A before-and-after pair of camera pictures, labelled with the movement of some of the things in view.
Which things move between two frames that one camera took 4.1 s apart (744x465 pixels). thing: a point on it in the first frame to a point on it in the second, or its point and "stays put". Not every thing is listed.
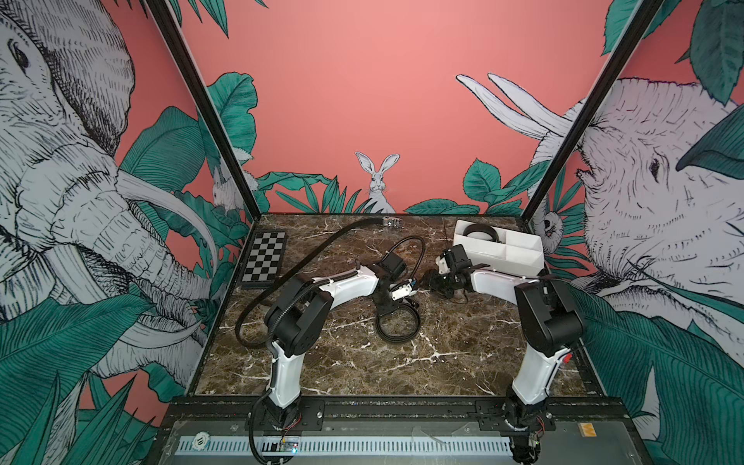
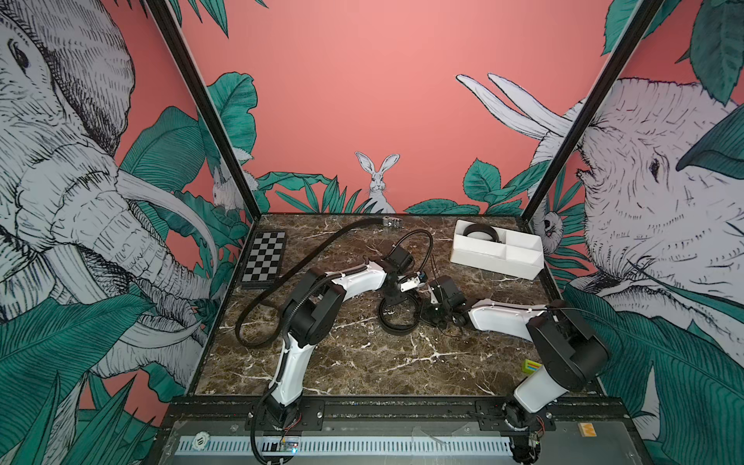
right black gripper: [435, 287] to [425, 308]
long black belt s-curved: [481, 227] stays put
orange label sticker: [587, 429] stays put
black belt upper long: [288, 266] stays put
